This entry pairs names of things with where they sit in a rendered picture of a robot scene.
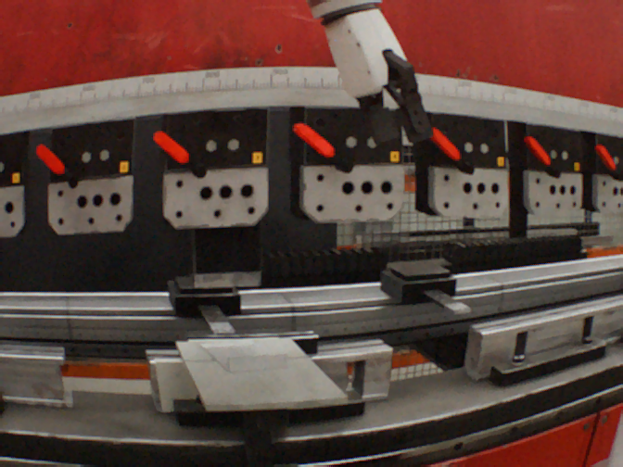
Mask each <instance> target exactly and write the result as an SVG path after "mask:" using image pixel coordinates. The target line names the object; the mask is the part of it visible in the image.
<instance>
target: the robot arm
mask: <svg viewBox="0 0 623 467"><path fill-rule="evenodd" d="M306 1H307V4H308V6H309V8H310V10H311V13H312V15H313V18H314V19H324V20H322V21H321V22H320V23H321V26H324V28H325V33H326V37H327V41H328V43H329V46H330V50H331V53H332V56H333V58H334V60H335V63H336V66H337V70H338V73H339V76H340V78H341V81H342V83H343V86H344V88H345V91H346V93H347V94H348V95H349V96H351V97H354V99H355V100H357V101H358V102H359V108H360V111H361V112H362V113H364V114H363V115H364V118H365V120H366V123H367V126H368V128H369V131H370V133H371V135H372V137H373V140H374V143H375V145H383V144H385V143H388V142H391V141H394V140H397V139H399V138H400V134H399V132H398V129H397V127H396V124H395V122H394V119H393V118H392V115H391V113H390V110H389V108H388V107H384V96H383V89H386V91H387V92H388V93H389V95H390V96H391V97H392V99H393V100H394V101H395V102H396V104H397V105H398V106H399V107H397V108H395V109H396V111H397V114H398V116H399V119H400V123H401V125H402V128H403V130H404V132H405V135H406V137H407V140H408V142H409V143H411V144H412V143H416V142H419V141H422V140H425V139H426V138H429V137H432V136H433V135H434V132H433V129H432V127H431V124H430V121H429V119H428V116H427V114H426V111H425V108H424V106H423V103H422V96H421V95H420V93H419V92H418V85H419V84H418V83H417V80H416V79H415V73H414V67H413V65H412V64H411V63H409V62H408V61H407V60H406V58H405V56H404V54H403V52H402V50H401V47H400V45H399V43H398V41H397V40H396V38H395V36H394V34H393V32H392V30H391V29H390V27H389V26H388V24H387V22H386V20H385V19H384V17H383V16H382V14H381V12H380V11H382V9H381V6H376V5H378V4H380V3H382V1H381V0H306ZM399 89H400V93H399V92H398V91H397V90H399ZM373 95H375V96H373ZM366 112H367V113H366ZM592 467H623V411H622V413H621V417H620V421H619V424H618V428H617V433H616V436H615V440H614V443H613V446H612V449H611V452H610V455H609V459H607V460H604V461H600V462H598V463H597V464H595V465H593V466H592Z"/></svg>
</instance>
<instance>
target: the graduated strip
mask: <svg viewBox="0 0 623 467"><path fill-rule="evenodd" d="M415 79H416V80H417V83H418V84H419V85H418V92H419V93H422V94H432V95H447V96H456V97H463V98H471V99H477V100H485V101H491V102H498V103H504V104H511V105H517V106H523V107H534V108H540V109H546V110H552V111H558V112H564V113H569V114H575V115H580V116H585V117H591V118H596V119H602V120H611V121H617V122H622V123H623V108H620V107H611V106H607V105H602V104H597V103H592V102H588V101H583V100H578V99H574V98H569V97H563V96H559V95H549V94H545V93H540V92H534V91H529V90H524V89H518V88H513V87H507V86H501V85H496V84H490V83H484V82H472V81H467V80H459V79H453V78H446V77H439V76H431V75H423V74H415ZM262 87H337V88H344V86H343V83H342V81H341V78H340V76H339V73H338V70H337V68H309V67H277V68H244V69H212V70H200V71H188V72H178V73H168V74H160V75H150V76H143V77H134V78H127V79H119V80H112V81H105V82H92V83H86V84H79V85H73V86H67V87H60V88H55V89H48V90H43V91H36V92H30V93H25V94H19V95H9V96H2V97H0V116H5V115H12V114H18V113H24V112H31V111H36V110H43V109H49V108H56V107H68V106H75V105H81V104H88V103H95V102H102V101H109V100H117V99H124V98H132V97H140V96H149V95H165V94H175V93H185V92H196V91H208V90H222V89H239V88H262Z"/></svg>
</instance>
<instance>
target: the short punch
mask: <svg viewBox="0 0 623 467"><path fill-rule="evenodd" d="M192 245H193V272H194V275H195V287H229V286H254V285H261V273H262V221H261V222H257V223H256V224H254V225H247V226H225V227H205V228H192Z"/></svg>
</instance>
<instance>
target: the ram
mask: <svg viewBox="0 0 623 467"><path fill-rule="evenodd" d="M381 1H382V3H380V4H378V5H376V6H381V9H382V11H380V12H381V14H382V16H383V17H384V19H385V20H386V22H387V24H388V26H389V27H390V29H391V30H392V32H393V34H394V36H395V38H396V40H397V41H398V43H399V45H400V48H401V50H402V52H403V54H404V56H405V58H406V60H407V61H408V62H409V63H411V64H412V65H413V67H414V73H415V74H423V75H431V76H439V77H446V78H453V79H459V80H467V81H472V82H484V83H490V84H496V85H501V86H507V87H513V88H518V89H524V90H529V91H534V92H540V93H545V94H549V95H559V96H563V97H569V98H574V99H578V100H583V101H588V102H592V103H597V104H602V105H607V106H611V107H620V108H623V0H381ZM322 20H324V19H314V18H313V15H312V13H311V10H310V8H309V6H308V4H307V1H306V0H0V97H2V96H9V95H19V94H25V93H30V92H36V91H43V90H48V89H55V88H60V87H67V86H73V85H79V84H86V83H92V82H105V81H112V80H119V79H127V78H134V77H143V76H150V75H160V74H168V73H178V72H188V71H200V70H212V69H244V68H277V67H309V68H336V67H337V66H336V63H335V60H334V58H333V56H332V53H331V50H330V46H329V43H328V41H327V37H326V33H325V28H324V26H321V23H320V22H321V21H322ZM420 95H421V96H422V103H423V106H424V108H425V111H427V112H438V113H448V114H457V115H466V116H474V117H482V118H491V119H498V120H512V121H520V122H526V123H534V124H540V125H548V126H554V127H561V128H568V129H574V130H581V131H587V132H594V133H605V134H612V135H618V136H623V123H622V122H617V121H611V120H602V119H596V118H591V117H585V116H580V115H575V114H569V113H564V112H558V111H552V110H546V109H540V108H534V107H523V106H517V105H511V104H504V103H498V102H491V101H485V100H477V99H471V98H463V97H456V96H447V95H432V94H422V93H420ZM242 107H359V102H358V101H357V100H355V99H354V97H351V96H349V95H348V94H347V93H346V91H345V88H337V87H262V88H239V89H222V90H208V91H196V92H185V93H175V94H165V95H149V96H140V97H132V98H124V99H117V100H109V101H102V102H95V103H88V104H81V105H75V106H68V107H56V108H49V109H43V110H36V111H31V112H24V113H18V114H12V115H5V116H0V134H4V133H16V132H23V131H29V130H37V129H43V128H50V127H57V126H64V125H71V124H78V123H86V122H93V121H101V120H115V119H123V118H130V117H139V116H148V115H157V114H166V113H176V112H186V111H199V110H211V109H225V108H242Z"/></svg>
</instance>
